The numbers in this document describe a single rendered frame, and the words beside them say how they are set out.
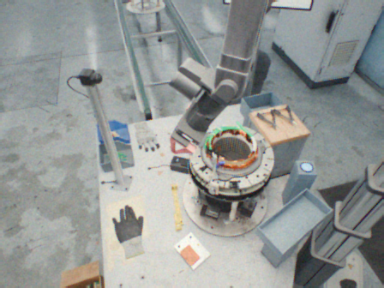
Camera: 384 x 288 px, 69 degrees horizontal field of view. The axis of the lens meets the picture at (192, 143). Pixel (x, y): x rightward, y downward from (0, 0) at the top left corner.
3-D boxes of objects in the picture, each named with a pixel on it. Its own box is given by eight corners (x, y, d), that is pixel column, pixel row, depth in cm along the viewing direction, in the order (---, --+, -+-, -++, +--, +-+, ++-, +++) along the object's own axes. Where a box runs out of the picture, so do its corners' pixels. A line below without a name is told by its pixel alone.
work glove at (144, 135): (133, 124, 163) (132, 121, 161) (153, 121, 165) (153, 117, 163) (139, 154, 147) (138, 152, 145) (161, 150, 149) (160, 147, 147)
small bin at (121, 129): (128, 127, 161) (125, 117, 156) (131, 143, 152) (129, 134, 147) (99, 133, 158) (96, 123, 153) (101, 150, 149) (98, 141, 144)
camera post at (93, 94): (125, 180, 136) (96, 81, 94) (123, 185, 134) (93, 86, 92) (120, 179, 136) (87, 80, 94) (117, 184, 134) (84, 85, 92)
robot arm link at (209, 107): (230, 107, 55) (237, 91, 59) (201, 87, 54) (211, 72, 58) (212, 125, 61) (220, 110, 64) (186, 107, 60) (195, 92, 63)
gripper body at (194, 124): (173, 131, 63) (188, 113, 57) (189, 105, 70) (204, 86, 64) (197, 147, 64) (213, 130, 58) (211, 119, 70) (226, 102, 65)
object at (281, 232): (264, 284, 104) (283, 254, 83) (244, 260, 110) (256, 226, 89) (307, 245, 114) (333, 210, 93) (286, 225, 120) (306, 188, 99)
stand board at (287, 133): (249, 116, 129) (249, 112, 127) (285, 108, 133) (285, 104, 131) (269, 147, 116) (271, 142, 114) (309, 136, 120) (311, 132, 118)
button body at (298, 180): (283, 207, 125) (299, 174, 107) (281, 195, 130) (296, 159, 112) (299, 208, 125) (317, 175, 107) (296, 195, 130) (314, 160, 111)
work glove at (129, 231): (111, 209, 125) (110, 207, 123) (141, 201, 127) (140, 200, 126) (116, 261, 109) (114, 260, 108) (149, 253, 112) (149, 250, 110)
